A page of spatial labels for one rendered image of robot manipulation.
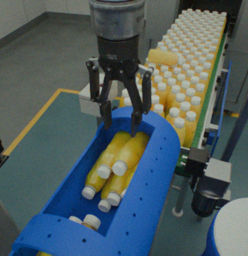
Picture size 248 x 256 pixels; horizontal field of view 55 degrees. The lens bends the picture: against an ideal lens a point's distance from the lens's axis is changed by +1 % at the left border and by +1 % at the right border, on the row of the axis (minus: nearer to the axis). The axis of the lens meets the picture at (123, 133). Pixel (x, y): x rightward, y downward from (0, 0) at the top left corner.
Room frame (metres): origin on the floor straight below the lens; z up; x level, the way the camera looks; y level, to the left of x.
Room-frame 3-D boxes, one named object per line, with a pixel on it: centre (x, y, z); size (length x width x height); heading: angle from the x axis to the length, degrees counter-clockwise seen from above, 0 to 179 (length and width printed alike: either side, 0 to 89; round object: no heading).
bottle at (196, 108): (0.87, -0.32, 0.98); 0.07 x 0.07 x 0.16
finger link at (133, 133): (0.41, -0.03, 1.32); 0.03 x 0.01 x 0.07; 158
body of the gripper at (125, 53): (0.43, 0.01, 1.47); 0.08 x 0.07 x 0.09; 68
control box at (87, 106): (0.95, 0.12, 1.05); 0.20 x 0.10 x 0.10; 158
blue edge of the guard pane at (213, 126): (1.14, -0.55, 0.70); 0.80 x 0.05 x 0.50; 158
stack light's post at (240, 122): (0.87, -0.55, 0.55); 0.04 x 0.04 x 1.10; 68
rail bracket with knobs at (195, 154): (0.61, -0.28, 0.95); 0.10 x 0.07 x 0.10; 68
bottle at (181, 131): (0.72, -0.22, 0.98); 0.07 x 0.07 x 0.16
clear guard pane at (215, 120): (1.13, -0.56, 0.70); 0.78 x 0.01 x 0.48; 158
